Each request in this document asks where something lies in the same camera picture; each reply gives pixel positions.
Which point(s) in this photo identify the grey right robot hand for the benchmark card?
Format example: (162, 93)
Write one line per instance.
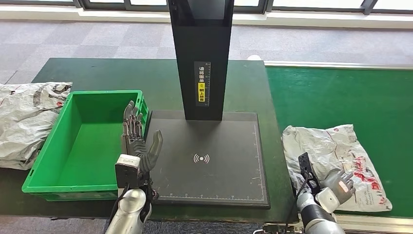
(342, 187)

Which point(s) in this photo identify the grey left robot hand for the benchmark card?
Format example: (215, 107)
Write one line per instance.
(134, 142)

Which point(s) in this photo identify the dark window frame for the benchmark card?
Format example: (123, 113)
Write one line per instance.
(106, 5)

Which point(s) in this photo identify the grey parcel bag red print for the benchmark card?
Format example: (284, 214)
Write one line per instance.
(322, 145)

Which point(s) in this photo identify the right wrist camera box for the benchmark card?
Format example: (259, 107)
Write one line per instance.
(305, 166)

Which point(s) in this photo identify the dark green table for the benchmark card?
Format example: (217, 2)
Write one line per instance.
(96, 74)

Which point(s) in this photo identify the green conveyor belt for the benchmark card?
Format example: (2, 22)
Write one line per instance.
(322, 97)

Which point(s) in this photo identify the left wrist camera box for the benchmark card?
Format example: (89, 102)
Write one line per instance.
(127, 171)

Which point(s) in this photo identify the aluminium conveyor frame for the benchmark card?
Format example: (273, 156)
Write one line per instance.
(371, 224)

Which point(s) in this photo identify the crumpled grey parcel bag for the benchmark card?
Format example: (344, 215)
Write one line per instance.
(22, 129)

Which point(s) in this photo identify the black inbound scanning machine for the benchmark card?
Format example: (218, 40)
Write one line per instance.
(203, 48)

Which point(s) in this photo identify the white window sill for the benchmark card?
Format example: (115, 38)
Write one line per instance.
(64, 14)

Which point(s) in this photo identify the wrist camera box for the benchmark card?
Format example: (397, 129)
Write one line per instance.
(305, 166)
(127, 171)

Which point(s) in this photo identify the black yellow ruler label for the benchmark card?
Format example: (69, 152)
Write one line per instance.
(202, 84)

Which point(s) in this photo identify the green plastic crate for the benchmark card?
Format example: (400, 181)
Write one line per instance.
(93, 145)

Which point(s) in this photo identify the white conveyor roller cap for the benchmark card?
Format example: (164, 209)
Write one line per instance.
(254, 57)

